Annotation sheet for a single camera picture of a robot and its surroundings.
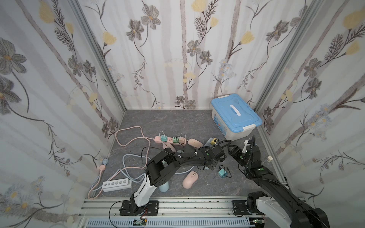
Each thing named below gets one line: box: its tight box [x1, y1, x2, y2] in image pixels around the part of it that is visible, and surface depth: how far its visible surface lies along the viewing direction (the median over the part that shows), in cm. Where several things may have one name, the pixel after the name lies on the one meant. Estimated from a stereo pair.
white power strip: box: [102, 178, 133, 193], surface depth 80 cm
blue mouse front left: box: [157, 180, 170, 193], surface depth 82 cm
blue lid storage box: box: [211, 93, 263, 142], surface depth 97 cm
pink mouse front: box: [182, 171, 199, 190], surface depth 84 cm
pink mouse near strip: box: [162, 142, 177, 152], surface depth 97 cm
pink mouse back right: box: [187, 138, 203, 149], surface depth 100 cm
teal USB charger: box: [161, 134, 168, 143], surface depth 97 cm
